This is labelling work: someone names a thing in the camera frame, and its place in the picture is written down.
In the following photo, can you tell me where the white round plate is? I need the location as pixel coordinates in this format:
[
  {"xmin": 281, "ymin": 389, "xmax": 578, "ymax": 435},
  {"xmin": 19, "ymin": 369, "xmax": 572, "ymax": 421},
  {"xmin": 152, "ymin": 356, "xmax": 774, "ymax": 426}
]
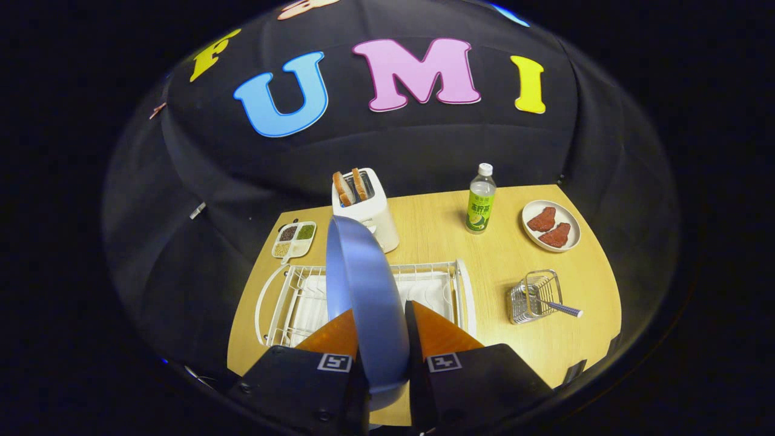
[{"xmin": 521, "ymin": 200, "xmax": 582, "ymax": 253}]

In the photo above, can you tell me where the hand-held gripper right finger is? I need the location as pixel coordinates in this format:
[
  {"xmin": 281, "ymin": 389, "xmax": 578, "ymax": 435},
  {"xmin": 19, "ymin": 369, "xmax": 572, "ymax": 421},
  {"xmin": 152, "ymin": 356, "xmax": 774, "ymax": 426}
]
[{"xmin": 404, "ymin": 300, "xmax": 555, "ymax": 434}]

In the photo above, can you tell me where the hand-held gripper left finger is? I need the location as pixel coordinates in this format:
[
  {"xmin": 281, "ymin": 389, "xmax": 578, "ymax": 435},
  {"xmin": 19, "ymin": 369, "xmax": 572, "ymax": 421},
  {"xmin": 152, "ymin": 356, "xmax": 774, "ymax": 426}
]
[{"xmin": 227, "ymin": 309, "xmax": 371, "ymax": 436}]

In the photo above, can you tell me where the blue plate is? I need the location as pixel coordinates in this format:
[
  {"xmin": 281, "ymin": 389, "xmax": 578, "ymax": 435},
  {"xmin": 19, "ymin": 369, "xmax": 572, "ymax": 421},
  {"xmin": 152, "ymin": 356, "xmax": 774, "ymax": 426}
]
[{"xmin": 325, "ymin": 215, "xmax": 411, "ymax": 412}]

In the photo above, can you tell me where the white wire dish rack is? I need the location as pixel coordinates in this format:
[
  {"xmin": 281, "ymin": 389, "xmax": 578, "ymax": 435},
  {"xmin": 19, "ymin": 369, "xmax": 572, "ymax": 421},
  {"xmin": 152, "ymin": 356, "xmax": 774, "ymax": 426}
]
[{"xmin": 254, "ymin": 259, "xmax": 477, "ymax": 349}]

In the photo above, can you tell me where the metal spoon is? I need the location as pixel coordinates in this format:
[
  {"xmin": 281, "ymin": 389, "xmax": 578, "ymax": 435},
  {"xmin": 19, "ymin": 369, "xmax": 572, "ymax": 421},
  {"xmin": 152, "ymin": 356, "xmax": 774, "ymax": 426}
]
[{"xmin": 526, "ymin": 291, "xmax": 584, "ymax": 319}]

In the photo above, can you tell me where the red meat piece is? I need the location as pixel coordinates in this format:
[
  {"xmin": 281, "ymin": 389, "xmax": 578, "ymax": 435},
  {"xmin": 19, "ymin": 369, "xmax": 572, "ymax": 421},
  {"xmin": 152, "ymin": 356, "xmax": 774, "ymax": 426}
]
[
  {"xmin": 538, "ymin": 222, "xmax": 572, "ymax": 248},
  {"xmin": 527, "ymin": 206, "xmax": 557, "ymax": 233}
]

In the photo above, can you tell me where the green label drink bottle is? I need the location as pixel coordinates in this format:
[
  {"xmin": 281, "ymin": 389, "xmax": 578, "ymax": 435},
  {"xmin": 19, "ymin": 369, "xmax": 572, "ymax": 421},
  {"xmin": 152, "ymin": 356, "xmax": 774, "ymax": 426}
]
[{"xmin": 465, "ymin": 162, "xmax": 497, "ymax": 234}]

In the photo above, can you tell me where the white toaster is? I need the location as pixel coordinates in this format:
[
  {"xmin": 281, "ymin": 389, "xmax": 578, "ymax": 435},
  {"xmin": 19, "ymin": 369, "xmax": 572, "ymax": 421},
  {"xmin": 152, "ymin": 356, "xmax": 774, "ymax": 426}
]
[{"xmin": 331, "ymin": 168, "xmax": 400, "ymax": 254}]

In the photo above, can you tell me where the metal wire basket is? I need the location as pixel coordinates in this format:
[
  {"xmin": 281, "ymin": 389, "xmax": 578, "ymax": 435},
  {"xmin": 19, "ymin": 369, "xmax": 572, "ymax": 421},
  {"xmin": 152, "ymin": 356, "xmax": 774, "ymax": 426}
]
[{"xmin": 507, "ymin": 269, "xmax": 564, "ymax": 325}]

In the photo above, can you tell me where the black backdrop cloth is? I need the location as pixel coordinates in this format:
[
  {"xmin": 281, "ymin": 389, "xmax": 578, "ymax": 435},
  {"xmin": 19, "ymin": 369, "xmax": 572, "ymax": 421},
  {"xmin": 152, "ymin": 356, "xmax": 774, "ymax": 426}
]
[{"xmin": 103, "ymin": 0, "xmax": 682, "ymax": 394}]

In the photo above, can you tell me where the divided tray of grains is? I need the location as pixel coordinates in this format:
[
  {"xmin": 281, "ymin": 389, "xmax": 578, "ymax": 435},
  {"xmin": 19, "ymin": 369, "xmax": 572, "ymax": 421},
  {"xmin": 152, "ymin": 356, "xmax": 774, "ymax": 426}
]
[{"xmin": 271, "ymin": 221, "xmax": 317, "ymax": 265}]

